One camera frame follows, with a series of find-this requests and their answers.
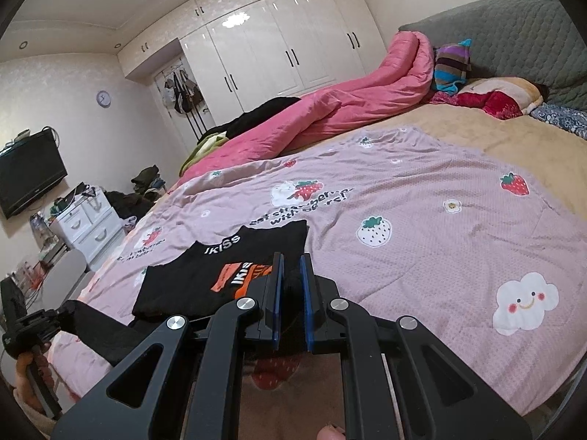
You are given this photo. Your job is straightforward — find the round wall clock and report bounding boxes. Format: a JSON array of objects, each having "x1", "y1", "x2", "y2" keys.
[{"x1": 95, "y1": 91, "x2": 112, "y2": 108}]

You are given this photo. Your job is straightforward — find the white wardrobe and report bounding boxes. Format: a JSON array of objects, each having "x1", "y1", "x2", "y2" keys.
[{"x1": 119, "y1": 0, "x2": 386, "y2": 124}]

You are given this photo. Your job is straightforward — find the white drawer cabinet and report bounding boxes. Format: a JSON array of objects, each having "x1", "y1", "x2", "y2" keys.
[{"x1": 50, "y1": 186, "x2": 124, "y2": 271}]

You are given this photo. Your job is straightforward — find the black clothes on bed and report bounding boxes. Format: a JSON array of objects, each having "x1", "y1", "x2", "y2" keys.
[{"x1": 200, "y1": 96, "x2": 300, "y2": 141}]

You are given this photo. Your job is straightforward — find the pink quilt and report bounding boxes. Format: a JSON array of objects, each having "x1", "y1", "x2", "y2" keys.
[{"x1": 177, "y1": 31, "x2": 434, "y2": 185}]

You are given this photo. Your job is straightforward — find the left hand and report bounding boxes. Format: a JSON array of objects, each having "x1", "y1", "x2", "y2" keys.
[{"x1": 14, "y1": 343, "x2": 55, "y2": 414}]

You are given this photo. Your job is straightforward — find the dark clothes pile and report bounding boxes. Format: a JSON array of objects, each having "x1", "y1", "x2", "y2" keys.
[{"x1": 105, "y1": 165, "x2": 165, "y2": 220}]

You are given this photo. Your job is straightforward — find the hanging bags on door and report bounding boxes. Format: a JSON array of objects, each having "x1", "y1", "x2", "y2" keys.
[{"x1": 164, "y1": 69, "x2": 204, "y2": 114}]

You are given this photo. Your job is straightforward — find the striped colourful pillow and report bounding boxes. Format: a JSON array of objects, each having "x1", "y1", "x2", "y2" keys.
[{"x1": 434, "y1": 39, "x2": 473, "y2": 95}]

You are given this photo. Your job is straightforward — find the pink strawberry bed sheet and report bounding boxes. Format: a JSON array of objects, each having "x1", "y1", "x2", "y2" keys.
[{"x1": 48, "y1": 125, "x2": 587, "y2": 415}]

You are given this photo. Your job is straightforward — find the black IKISS sweater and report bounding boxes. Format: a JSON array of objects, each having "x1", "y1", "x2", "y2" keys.
[{"x1": 74, "y1": 220, "x2": 307, "y2": 366}]

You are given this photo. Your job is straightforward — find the beige bed sheet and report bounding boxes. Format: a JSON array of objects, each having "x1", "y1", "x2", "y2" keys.
[{"x1": 334, "y1": 104, "x2": 587, "y2": 217}]

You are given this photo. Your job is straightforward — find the black television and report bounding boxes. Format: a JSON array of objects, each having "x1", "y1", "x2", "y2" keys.
[{"x1": 0, "y1": 127, "x2": 68, "y2": 219}]

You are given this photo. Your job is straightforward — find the grey chair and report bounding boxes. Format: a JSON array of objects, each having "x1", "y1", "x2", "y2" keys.
[{"x1": 41, "y1": 249, "x2": 95, "y2": 309}]

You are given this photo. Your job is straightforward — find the grey quilted headboard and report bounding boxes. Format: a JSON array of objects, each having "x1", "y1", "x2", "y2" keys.
[{"x1": 399, "y1": 0, "x2": 587, "y2": 111}]

